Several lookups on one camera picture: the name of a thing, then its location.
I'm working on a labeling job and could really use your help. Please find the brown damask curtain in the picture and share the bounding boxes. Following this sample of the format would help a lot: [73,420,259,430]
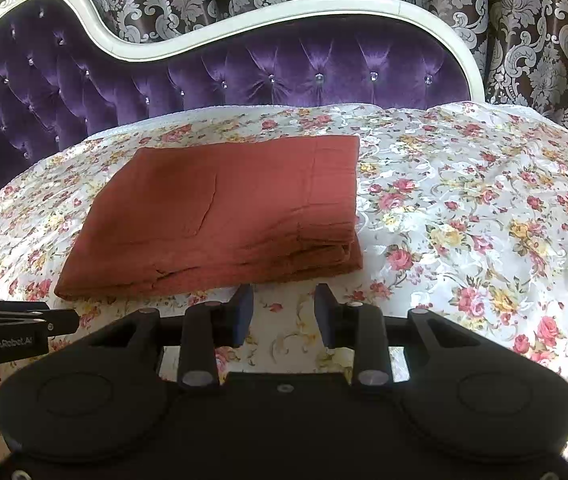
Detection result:
[0,0,568,156]

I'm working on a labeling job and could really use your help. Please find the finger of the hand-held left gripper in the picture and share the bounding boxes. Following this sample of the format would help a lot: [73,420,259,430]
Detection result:
[0,294,81,337]

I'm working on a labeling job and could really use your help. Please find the floral printed blanket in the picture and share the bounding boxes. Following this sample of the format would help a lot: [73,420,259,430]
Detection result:
[0,102,568,480]

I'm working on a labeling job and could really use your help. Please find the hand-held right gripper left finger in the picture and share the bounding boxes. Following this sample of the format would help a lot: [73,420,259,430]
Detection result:
[85,283,255,391]

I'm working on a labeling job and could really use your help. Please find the purple tufted sofa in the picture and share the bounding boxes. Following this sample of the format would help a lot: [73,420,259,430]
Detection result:
[0,0,487,231]

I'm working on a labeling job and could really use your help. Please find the rust red pants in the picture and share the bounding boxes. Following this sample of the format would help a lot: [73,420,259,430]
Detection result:
[54,134,365,302]

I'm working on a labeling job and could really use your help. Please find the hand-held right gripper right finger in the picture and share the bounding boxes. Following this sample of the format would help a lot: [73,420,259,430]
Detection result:
[314,283,480,392]

